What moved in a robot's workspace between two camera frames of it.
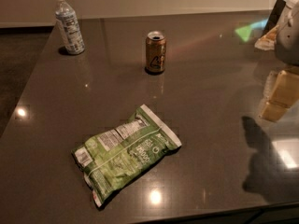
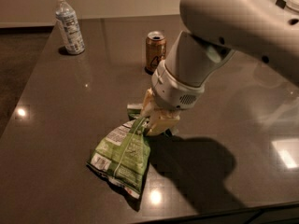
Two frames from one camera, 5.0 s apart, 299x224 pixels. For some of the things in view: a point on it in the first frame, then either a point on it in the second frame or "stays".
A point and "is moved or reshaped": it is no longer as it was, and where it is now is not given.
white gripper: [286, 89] to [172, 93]
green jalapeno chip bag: [109, 161] is moved or reshaped
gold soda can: [155, 51] stays
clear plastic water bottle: [68, 25] stays
